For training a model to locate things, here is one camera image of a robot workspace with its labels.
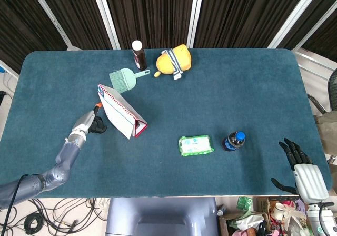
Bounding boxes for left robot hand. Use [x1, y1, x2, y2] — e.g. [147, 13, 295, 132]
[71, 103, 108, 139]

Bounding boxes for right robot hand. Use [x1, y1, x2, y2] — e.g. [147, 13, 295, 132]
[271, 137, 330, 203]

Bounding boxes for desk calendar with red base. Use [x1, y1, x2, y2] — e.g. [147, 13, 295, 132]
[96, 84, 148, 140]

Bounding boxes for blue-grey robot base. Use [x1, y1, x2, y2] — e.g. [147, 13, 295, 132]
[105, 197, 219, 236]

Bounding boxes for green hand brush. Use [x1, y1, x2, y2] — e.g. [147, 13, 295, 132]
[108, 67, 151, 94]

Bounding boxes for cardboard box of clutter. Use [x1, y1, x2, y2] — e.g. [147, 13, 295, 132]
[218, 196, 314, 236]

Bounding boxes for dark bottle with blue cap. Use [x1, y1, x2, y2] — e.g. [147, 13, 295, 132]
[223, 131, 246, 152]

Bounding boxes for office chair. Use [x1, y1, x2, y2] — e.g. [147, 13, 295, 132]
[306, 68, 337, 114]

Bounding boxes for brown bottle with white cap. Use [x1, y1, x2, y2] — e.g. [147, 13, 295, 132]
[131, 40, 148, 71]

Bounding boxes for yellow plush toy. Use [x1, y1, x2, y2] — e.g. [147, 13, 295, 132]
[154, 44, 192, 81]

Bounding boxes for green wet wipes pack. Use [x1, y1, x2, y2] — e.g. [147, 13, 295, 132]
[178, 134, 215, 157]

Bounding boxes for black floor cables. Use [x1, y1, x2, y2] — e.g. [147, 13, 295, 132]
[0, 198, 106, 236]

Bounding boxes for white folding screen frame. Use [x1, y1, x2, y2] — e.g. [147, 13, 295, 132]
[26, 0, 337, 52]

